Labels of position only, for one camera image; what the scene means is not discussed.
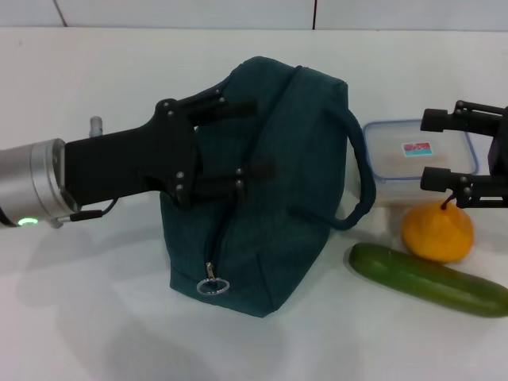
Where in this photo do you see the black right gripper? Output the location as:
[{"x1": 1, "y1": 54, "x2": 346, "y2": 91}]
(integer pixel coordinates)
[{"x1": 420, "y1": 100, "x2": 508, "y2": 210}]

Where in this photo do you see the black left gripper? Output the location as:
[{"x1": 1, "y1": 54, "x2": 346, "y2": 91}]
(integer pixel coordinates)
[{"x1": 63, "y1": 90, "x2": 275, "y2": 210}]

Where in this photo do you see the clear food container blue lid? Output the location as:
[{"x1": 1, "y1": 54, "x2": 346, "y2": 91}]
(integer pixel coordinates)
[{"x1": 363, "y1": 118, "x2": 479, "y2": 207}]

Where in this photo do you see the dark teal fabric lunch bag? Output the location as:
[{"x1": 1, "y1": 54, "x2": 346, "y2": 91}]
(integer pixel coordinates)
[{"x1": 158, "y1": 55, "x2": 376, "y2": 318}]

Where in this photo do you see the orange yellow pear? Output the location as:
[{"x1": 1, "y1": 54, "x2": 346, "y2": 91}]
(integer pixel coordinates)
[{"x1": 401, "y1": 194, "x2": 475, "y2": 264}]

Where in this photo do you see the green cucumber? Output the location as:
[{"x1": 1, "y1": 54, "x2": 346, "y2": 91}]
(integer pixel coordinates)
[{"x1": 348, "y1": 242, "x2": 508, "y2": 318}]

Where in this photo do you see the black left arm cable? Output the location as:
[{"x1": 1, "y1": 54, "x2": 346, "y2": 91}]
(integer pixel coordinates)
[{"x1": 67, "y1": 198, "x2": 118, "y2": 223}]

